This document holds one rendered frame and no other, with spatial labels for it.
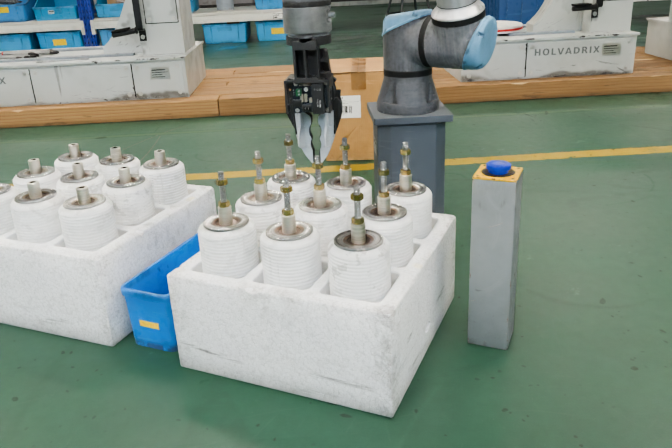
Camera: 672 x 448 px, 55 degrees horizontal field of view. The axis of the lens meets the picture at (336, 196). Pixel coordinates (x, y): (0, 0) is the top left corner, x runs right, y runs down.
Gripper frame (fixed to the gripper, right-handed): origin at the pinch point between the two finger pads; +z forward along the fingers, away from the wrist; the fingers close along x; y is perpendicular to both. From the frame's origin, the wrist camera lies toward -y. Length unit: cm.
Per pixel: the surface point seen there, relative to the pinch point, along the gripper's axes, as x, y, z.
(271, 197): -9.4, -3.1, 9.1
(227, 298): -13.2, 16.8, 18.7
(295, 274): -2.1, 16.3, 14.6
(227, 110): -66, -173, 31
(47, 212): -52, -1, 11
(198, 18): -158, -431, 12
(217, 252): -15.2, 13.1, 12.4
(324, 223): 1.3, 5.2, 10.8
